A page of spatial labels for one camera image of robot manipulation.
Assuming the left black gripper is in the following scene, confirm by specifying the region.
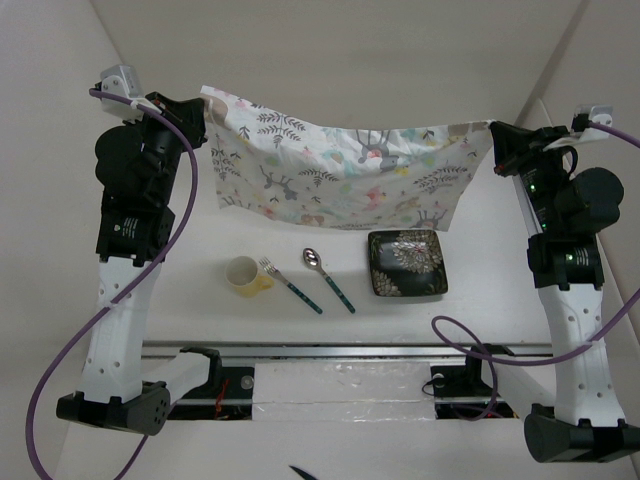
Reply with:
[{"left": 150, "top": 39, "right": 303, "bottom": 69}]
[{"left": 126, "top": 91, "right": 210, "bottom": 201}]

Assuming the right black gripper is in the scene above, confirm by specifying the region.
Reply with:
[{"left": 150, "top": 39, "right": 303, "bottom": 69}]
[{"left": 491, "top": 119, "right": 576, "bottom": 230}]

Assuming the white floral cloth napkin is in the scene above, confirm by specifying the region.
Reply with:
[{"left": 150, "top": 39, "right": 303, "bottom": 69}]
[{"left": 201, "top": 86, "right": 493, "bottom": 231}]

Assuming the black floral square plate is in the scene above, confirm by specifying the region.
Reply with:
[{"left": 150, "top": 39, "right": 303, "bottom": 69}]
[{"left": 367, "top": 230, "right": 449, "bottom": 298}]

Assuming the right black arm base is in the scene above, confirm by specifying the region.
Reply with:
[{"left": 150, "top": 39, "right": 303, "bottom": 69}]
[{"left": 422, "top": 357, "right": 517, "bottom": 421}]

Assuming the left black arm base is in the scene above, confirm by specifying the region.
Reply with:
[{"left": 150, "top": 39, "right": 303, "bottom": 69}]
[{"left": 168, "top": 347, "right": 255, "bottom": 421}]

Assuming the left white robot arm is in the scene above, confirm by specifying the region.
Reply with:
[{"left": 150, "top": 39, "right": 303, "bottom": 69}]
[{"left": 56, "top": 92, "right": 223, "bottom": 436}]

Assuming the yellow ceramic mug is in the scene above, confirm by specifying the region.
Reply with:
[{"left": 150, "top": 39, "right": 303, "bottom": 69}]
[{"left": 225, "top": 256, "right": 274, "bottom": 298}]

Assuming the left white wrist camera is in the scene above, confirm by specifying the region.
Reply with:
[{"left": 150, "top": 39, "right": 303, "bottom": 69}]
[{"left": 98, "top": 64, "right": 144, "bottom": 123}]

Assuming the fork with teal handle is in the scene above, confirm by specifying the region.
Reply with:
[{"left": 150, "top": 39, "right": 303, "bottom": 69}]
[{"left": 258, "top": 257, "right": 323, "bottom": 315}]

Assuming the spoon with teal handle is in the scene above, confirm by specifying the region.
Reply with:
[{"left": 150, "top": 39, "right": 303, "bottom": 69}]
[{"left": 302, "top": 248, "right": 356, "bottom": 314}]

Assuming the aluminium rail frame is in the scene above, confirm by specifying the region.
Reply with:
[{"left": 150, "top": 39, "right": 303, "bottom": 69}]
[{"left": 139, "top": 341, "right": 556, "bottom": 361}]

